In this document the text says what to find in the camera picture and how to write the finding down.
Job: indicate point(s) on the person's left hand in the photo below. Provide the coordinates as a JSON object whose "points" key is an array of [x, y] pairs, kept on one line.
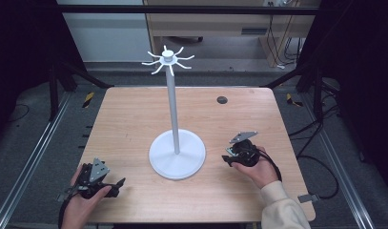
{"points": [[78, 208]]}

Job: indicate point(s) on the aluminium floor rail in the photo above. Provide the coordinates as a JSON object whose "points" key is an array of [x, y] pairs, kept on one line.
{"points": [[337, 162], [29, 162]]}

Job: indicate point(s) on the black horizontal frame bar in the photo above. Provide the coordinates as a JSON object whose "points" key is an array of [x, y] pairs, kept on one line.
{"points": [[182, 10]]}

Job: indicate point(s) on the white hook stand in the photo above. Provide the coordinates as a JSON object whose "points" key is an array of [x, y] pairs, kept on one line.
{"points": [[173, 105]]}

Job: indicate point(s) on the white cabinet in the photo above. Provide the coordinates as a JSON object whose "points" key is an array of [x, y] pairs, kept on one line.
{"points": [[109, 35]]}

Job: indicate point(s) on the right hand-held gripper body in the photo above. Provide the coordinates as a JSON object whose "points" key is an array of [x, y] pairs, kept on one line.
{"points": [[245, 152]]}

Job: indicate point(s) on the black metal frame strut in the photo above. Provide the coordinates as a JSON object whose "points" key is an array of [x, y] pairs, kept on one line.
{"points": [[309, 79], [71, 76]]}

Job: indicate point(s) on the yellow black striped tape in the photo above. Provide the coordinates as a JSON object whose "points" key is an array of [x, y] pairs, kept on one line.
{"points": [[88, 99], [291, 100]]}

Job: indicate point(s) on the person's right hand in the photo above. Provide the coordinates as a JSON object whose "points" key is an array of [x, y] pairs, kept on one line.
{"points": [[261, 171]]}

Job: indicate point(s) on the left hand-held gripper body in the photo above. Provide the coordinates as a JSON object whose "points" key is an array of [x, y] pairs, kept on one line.
{"points": [[98, 170]]}

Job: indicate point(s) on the black curtain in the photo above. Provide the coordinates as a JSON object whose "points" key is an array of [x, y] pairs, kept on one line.
{"points": [[363, 79], [20, 47]]}

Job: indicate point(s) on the grey metal table bracket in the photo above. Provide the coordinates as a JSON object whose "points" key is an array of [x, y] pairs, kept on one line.
{"points": [[308, 198]]}

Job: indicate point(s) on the dark round table grommet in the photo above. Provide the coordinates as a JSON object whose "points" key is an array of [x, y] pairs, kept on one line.
{"points": [[222, 100]]}

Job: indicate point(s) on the light wooden desk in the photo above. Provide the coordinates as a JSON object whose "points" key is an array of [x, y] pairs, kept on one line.
{"points": [[214, 25]]}

